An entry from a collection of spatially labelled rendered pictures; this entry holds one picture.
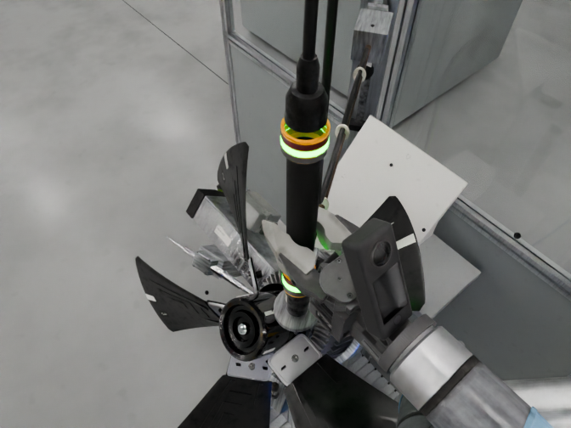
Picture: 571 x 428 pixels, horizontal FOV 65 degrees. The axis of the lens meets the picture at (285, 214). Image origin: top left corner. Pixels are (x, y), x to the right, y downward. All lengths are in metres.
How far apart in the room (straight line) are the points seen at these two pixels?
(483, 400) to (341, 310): 0.15
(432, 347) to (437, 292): 0.93
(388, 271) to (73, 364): 2.02
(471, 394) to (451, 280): 0.98
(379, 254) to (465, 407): 0.15
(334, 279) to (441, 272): 0.96
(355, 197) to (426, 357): 0.63
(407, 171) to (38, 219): 2.27
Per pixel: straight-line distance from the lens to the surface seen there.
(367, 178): 1.02
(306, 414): 0.86
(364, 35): 1.01
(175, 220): 2.59
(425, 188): 0.97
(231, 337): 0.89
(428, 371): 0.45
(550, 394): 0.60
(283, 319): 0.68
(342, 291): 0.47
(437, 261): 1.43
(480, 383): 0.46
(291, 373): 0.88
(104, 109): 3.41
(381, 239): 0.41
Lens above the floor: 2.02
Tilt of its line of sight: 52 degrees down
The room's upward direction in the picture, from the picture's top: straight up
